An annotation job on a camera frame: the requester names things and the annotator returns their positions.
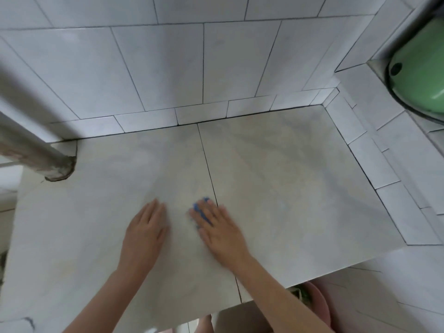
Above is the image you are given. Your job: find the person's right hand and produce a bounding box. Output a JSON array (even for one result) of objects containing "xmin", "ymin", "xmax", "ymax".
[{"xmin": 189, "ymin": 199, "xmax": 253, "ymax": 271}]

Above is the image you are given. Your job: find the person's left hand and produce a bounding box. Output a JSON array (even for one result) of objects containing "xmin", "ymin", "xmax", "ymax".
[{"xmin": 117, "ymin": 199, "xmax": 171, "ymax": 274}]

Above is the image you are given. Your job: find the blue white wavy cloth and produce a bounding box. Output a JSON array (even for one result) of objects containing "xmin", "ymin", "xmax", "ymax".
[{"xmin": 190, "ymin": 197, "xmax": 213, "ymax": 228}]

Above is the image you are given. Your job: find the person's right forearm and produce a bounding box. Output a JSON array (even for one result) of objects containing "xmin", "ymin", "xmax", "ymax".
[{"xmin": 235, "ymin": 255, "xmax": 336, "ymax": 333}]

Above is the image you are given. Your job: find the person's left forearm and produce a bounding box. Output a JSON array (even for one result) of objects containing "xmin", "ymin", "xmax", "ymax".
[{"xmin": 59, "ymin": 266, "xmax": 147, "ymax": 333}]

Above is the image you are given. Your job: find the pink trash bin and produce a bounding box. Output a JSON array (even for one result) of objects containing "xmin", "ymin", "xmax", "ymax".
[{"xmin": 290, "ymin": 280, "xmax": 332, "ymax": 327}]

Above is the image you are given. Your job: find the white tiled sink basin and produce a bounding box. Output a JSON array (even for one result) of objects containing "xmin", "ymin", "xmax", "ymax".
[{"xmin": 0, "ymin": 162, "xmax": 25, "ymax": 288}]

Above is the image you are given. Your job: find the rusty grey metal pipe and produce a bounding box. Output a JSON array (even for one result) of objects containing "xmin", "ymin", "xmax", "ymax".
[{"xmin": 0, "ymin": 111, "xmax": 77, "ymax": 183}]

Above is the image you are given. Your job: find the green enamel pot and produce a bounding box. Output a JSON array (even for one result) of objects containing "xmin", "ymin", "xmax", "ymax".
[{"xmin": 387, "ymin": 17, "xmax": 444, "ymax": 123}]

